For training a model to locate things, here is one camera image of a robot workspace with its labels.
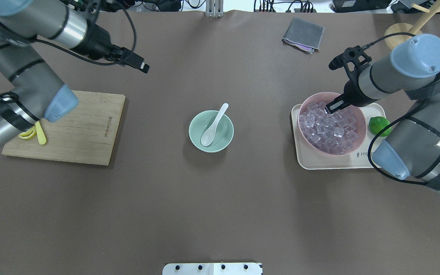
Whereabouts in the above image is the lemon slice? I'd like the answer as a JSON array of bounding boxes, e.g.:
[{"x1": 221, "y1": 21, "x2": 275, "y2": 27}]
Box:
[{"x1": 18, "y1": 125, "x2": 37, "y2": 140}]

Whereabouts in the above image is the beige rectangular tray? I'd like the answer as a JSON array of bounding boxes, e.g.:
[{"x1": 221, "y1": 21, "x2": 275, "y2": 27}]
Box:
[{"x1": 291, "y1": 104, "x2": 374, "y2": 170}]

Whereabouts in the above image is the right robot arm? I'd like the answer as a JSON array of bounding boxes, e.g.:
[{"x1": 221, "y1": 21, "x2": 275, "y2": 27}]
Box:
[{"x1": 325, "y1": 34, "x2": 440, "y2": 192}]

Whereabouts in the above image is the green lime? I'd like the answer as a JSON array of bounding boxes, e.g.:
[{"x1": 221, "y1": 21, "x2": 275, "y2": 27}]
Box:
[{"x1": 368, "y1": 116, "x2": 390, "y2": 136}]

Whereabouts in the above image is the green ceramic bowl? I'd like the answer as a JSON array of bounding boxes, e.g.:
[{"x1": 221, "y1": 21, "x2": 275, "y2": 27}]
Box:
[{"x1": 188, "y1": 110, "x2": 234, "y2": 153}]

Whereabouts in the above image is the yellow plastic knife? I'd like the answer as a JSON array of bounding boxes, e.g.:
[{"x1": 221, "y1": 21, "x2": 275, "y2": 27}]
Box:
[{"x1": 34, "y1": 121, "x2": 47, "y2": 146}]

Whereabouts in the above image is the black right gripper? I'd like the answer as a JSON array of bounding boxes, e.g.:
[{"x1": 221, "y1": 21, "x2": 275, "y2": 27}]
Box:
[{"x1": 325, "y1": 46, "x2": 373, "y2": 114}]

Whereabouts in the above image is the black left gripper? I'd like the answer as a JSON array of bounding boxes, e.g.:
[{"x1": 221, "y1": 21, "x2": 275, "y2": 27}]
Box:
[{"x1": 73, "y1": 23, "x2": 150, "y2": 74}]

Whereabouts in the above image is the grey folded cloth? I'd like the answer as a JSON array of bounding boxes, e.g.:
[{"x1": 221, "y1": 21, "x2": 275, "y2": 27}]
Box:
[{"x1": 281, "y1": 18, "x2": 325, "y2": 54}]

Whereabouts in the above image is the wooden cup stand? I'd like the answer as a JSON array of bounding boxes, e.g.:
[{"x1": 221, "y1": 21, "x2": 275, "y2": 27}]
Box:
[{"x1": 384, "y1": 0, "x2": 440, "y2": 49}]

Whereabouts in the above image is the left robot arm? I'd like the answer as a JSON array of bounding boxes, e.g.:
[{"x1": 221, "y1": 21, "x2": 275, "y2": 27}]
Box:
[{"x1": 0, "y1": 0, "x2": 149, "y2": 147}]

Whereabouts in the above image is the pink bowl of ice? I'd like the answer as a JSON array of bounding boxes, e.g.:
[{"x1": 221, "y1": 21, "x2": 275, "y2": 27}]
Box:
[{"x1": 296, "y1": 92, "x2": 368, "y2": 155}]

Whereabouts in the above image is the wooden cutting board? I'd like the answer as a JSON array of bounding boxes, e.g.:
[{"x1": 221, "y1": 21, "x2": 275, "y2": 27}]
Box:
[{"x1": 2, "y1": 91, "x2": 126, "y2": 166}]

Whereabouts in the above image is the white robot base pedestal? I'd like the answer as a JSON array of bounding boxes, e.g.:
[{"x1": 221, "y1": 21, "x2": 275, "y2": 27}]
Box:
[{"x1": 162, "y1": 262, "x2": 263, "y2": 275}]

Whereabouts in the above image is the white plastic spoon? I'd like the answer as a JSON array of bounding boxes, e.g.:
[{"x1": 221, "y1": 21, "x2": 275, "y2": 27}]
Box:
[{"x1": 200, "y1": 103, "x2": 229, "y2": 147}]

